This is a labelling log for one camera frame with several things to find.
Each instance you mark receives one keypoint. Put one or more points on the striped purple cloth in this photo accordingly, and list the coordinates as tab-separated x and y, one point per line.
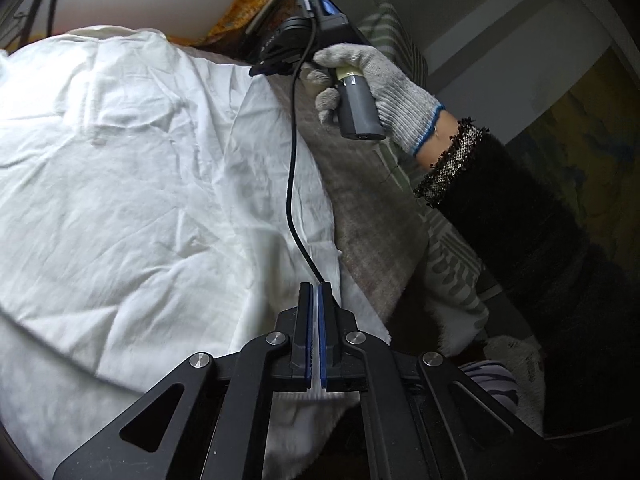
490	380

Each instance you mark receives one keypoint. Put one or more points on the person's right forearm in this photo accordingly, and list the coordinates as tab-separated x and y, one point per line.
525	220

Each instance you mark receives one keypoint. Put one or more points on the green striped white pillow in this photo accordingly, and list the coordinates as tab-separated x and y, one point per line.
395	25

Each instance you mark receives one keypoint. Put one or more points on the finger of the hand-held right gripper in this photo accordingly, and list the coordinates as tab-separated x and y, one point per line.
265	67

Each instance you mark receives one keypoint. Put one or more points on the green striped white throw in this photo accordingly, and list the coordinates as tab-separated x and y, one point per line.
450	265

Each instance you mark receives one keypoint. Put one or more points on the white fluffy rug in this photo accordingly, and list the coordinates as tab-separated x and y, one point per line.
520	360

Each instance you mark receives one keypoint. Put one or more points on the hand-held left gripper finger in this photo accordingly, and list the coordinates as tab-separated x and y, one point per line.
322	330
310	330

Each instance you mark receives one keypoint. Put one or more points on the beige checked blanket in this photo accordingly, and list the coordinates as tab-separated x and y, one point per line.
365	230

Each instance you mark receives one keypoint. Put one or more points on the person's right hand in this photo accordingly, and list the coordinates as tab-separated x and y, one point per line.
400	100

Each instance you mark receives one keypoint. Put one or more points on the white shirt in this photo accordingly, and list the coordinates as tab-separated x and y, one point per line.
125	160

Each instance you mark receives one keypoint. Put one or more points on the yellow patterned cloth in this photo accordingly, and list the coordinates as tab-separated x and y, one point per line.
240	10

